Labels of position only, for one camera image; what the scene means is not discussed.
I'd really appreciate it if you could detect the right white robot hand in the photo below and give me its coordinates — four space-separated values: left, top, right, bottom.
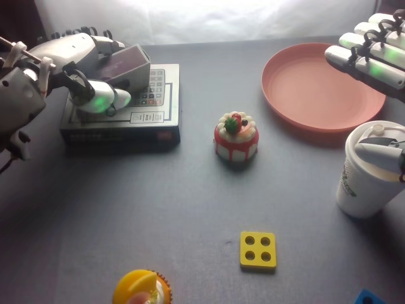
325 9 405 184

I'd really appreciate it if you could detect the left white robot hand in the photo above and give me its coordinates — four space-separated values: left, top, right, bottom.
28 27 132 117

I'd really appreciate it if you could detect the small grey box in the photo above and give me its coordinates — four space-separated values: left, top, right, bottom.
96 44 152 94

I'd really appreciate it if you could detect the white paper cup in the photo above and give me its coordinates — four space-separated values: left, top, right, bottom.
335 120 405 219

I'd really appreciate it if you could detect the pink round plate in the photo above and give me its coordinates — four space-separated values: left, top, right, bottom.
261 43 387 132

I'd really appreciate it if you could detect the black calculator box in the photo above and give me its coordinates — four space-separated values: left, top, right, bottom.
59 63 182 155

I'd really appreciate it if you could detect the white backdrop sheet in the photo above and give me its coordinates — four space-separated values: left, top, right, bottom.
31 0 380 48

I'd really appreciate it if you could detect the toy strawberry cake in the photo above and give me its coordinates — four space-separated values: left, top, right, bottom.
214 111 260 164

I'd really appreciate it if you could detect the grey table cloth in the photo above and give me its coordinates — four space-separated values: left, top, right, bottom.
0 34 405 304

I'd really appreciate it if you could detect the yellow four-hole block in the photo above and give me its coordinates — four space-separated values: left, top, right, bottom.
239 231 277 274

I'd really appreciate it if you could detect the blue four-hole block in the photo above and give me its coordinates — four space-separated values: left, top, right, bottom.
352 288 389 304

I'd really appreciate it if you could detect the toy orange cupcake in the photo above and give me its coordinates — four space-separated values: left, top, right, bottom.
113 269 173 304

